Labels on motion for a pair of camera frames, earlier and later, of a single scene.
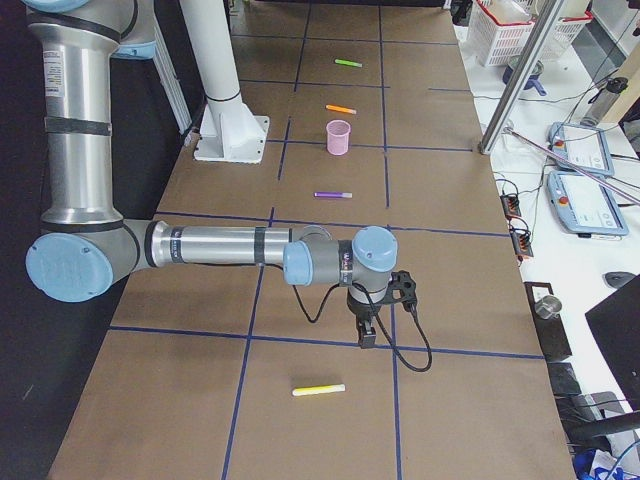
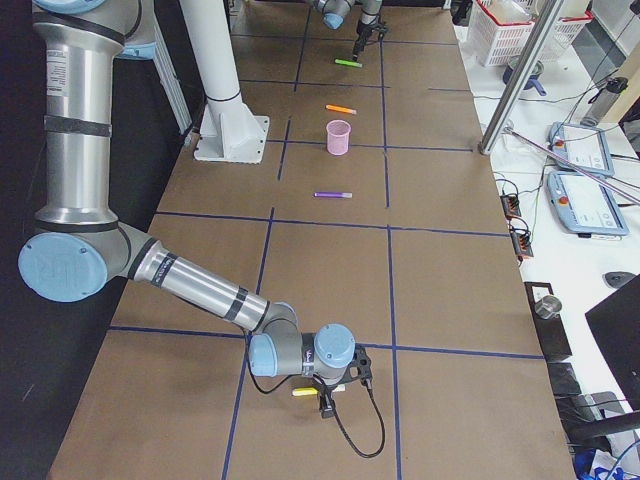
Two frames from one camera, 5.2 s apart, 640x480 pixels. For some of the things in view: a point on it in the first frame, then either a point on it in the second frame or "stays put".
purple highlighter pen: [333, 194] stays put
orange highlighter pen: [341, 109] stays put
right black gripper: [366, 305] to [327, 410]
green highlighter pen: [349, 63] stays put
